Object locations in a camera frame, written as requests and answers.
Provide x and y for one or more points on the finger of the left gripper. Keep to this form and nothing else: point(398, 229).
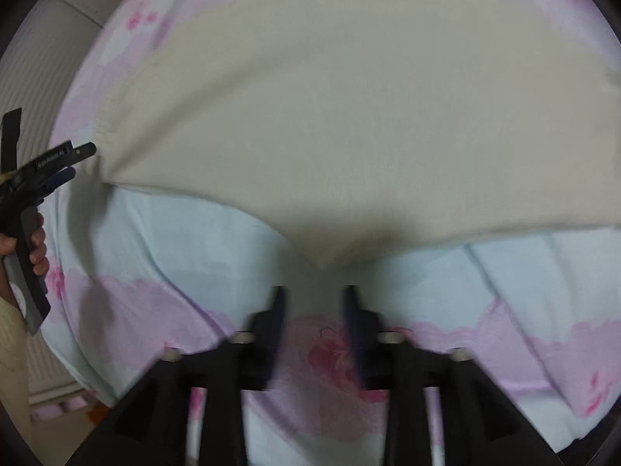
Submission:
point(66, 154)
point(57, 180)

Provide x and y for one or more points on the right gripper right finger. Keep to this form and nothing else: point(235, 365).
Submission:
point(387, 360)

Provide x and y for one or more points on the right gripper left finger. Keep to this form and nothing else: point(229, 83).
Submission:
point(244, 361)

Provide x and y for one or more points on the cream beige pants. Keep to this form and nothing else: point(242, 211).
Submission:
point(373, 124)

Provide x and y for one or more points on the cream sweater left forearm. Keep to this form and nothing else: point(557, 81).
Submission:
point(14, 370)

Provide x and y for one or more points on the person's left hand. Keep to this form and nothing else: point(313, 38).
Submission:
point(38, 258)

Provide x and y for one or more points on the white louvered wardrobe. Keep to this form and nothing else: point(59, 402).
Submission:
point(37, 69)

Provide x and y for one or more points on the pink floral bed duvet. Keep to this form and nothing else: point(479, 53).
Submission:
point(134, 273)

